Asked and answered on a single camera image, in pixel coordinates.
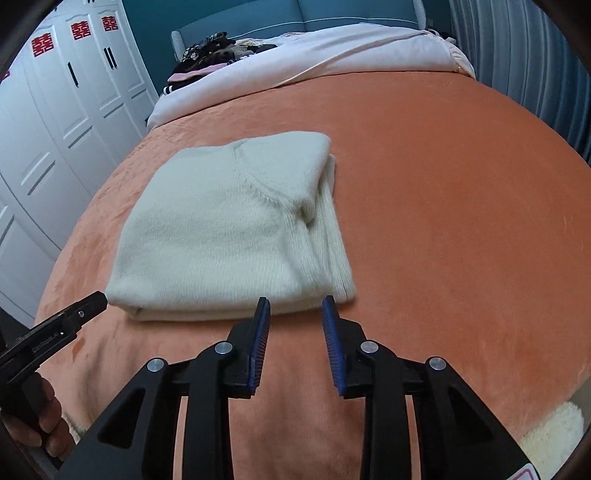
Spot white panelled wardrobe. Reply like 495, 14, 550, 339
0, 0, 160, 324

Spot orange plush blanket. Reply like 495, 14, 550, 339
34, 69, 591, 480

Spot cream fluffy rug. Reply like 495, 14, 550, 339
519, 401, 585, 480

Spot pale pink duvet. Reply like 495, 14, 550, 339
147, 25, 476, 130

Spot cream knit cardigan red buttons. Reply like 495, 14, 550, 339
105, 131, 357, 321

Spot person's left hand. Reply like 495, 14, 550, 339
0, 375, 76, 463

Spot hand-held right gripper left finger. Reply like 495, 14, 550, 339
58, 296, 271, 480

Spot pile of dark clothes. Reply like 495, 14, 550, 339
161, 31, 278, 95

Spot grey-blue curtain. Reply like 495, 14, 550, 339
448, 0, 591, 162

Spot teal padded headboard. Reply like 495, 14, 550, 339
172, 0, 428, 63

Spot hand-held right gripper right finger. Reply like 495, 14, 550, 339
322, 295, 536, 480

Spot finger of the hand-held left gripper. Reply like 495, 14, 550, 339
58, 291, 108, 334

